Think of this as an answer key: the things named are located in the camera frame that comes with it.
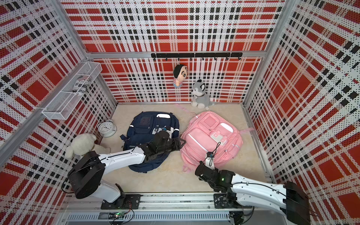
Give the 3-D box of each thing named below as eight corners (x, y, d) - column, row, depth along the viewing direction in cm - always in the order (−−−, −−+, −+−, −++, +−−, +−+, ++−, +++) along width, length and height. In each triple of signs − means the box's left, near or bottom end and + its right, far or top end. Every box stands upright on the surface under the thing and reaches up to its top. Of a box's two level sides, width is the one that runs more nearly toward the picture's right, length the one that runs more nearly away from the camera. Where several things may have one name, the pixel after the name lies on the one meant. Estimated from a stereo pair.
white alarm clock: (102, 140, 100) (99, 137, 96) (100, 127, 107) (97, 123, 104) (118, 134, 103) (116, 130, 100) (114, 121, 111) (112, 118, 107)
